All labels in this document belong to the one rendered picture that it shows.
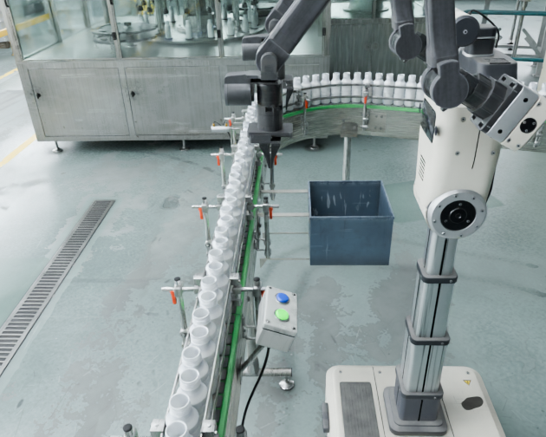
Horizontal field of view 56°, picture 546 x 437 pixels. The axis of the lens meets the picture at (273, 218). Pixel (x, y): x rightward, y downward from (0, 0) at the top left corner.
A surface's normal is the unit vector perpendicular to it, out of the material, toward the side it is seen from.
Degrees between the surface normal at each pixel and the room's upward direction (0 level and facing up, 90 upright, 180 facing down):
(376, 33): 90
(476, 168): 101
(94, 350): 0
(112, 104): 90
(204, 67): 90
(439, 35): 86
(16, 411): 0
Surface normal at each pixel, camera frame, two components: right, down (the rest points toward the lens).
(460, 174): -0.04, 0.65
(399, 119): -0.34, 0.47
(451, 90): -0.02, 0.47
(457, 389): -0.03, -0.87
